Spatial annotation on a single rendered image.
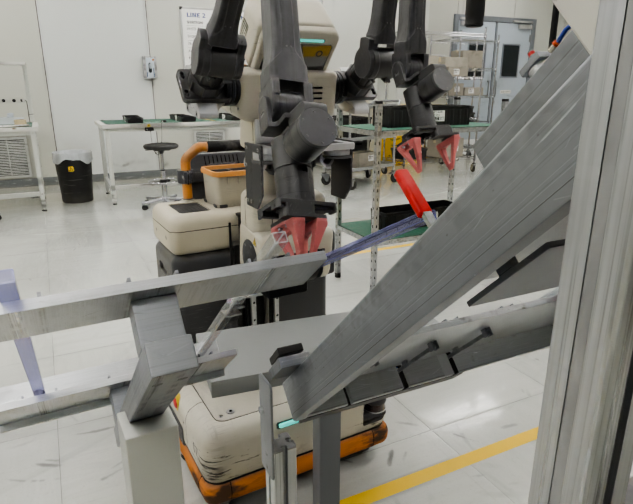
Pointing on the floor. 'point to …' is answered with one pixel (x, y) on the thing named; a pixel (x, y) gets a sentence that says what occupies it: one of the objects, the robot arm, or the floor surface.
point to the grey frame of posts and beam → (616, 295)
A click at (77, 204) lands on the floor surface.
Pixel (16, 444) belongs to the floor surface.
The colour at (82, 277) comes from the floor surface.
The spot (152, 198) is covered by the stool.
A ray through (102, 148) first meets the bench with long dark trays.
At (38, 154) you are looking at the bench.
